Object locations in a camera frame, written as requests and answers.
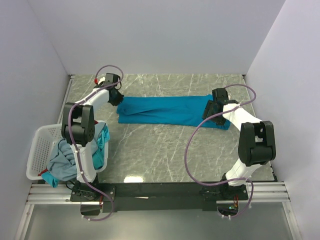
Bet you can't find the red garment in basket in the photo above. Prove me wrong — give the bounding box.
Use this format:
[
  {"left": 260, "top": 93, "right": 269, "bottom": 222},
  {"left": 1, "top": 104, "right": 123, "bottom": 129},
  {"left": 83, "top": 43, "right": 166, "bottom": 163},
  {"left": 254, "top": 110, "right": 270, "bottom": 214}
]
[{"left": 37, "top": 169, "right": 48, "bottom": 176}]

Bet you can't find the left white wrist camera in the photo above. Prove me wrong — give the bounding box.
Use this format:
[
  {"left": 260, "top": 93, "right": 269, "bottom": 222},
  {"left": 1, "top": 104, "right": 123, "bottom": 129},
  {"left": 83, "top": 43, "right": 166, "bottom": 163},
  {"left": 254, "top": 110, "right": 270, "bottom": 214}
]
[{"left": 94, "top": 76, "right": 106, "bottom": 86}]

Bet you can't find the black base beam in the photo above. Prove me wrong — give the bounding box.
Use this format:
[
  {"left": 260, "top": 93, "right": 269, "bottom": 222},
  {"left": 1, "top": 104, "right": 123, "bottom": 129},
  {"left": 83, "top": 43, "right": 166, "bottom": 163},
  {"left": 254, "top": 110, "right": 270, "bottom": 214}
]
[{"left": 70, "top": 182, "right": 249, "bottom": 213}]

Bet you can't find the teal t shirt in basket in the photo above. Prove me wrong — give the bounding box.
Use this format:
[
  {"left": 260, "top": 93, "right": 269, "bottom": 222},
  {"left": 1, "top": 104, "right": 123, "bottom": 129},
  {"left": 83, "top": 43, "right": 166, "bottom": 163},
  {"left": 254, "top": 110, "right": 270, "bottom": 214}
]
[{"left": 41, "top": 122, "right": 110, "bottom": 188}]

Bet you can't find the teal blue t shirt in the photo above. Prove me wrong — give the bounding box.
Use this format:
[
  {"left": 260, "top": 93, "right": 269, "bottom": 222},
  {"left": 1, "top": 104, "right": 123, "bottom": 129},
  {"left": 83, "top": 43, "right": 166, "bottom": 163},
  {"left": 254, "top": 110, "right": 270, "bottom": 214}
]
[{"left": 116, "top": 94, "right": 232, "bottom": 131}]

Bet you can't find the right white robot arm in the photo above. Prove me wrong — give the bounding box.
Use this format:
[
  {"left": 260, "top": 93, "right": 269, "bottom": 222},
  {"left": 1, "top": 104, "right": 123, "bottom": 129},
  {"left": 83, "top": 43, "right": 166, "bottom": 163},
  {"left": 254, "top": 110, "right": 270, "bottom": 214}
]
[{"left": 202, "top": 88, "right": 276, "bottom": 200}]

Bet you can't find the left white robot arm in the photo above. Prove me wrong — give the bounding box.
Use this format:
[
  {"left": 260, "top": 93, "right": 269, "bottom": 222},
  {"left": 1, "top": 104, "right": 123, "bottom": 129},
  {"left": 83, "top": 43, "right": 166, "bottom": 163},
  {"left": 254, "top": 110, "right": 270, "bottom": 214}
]
[{"left": 61, "top": 73, "right": 124, "bottom": 183}]

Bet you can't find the grey blue t shirt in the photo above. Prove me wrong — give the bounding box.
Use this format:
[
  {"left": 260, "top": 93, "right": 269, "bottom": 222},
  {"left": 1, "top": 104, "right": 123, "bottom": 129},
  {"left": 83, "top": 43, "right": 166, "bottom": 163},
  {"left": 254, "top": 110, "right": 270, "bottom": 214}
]
[{"left": 47, "top": 138, "right": 77, "bottom": 182}]

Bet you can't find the white plastic laundry basket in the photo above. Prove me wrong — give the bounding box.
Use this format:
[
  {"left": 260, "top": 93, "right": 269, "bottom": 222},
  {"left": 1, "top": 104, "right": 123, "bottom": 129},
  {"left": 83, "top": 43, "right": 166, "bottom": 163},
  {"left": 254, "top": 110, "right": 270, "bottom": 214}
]
[{"left": 25, "top": 120, "right": 110, "bottom": 181}]

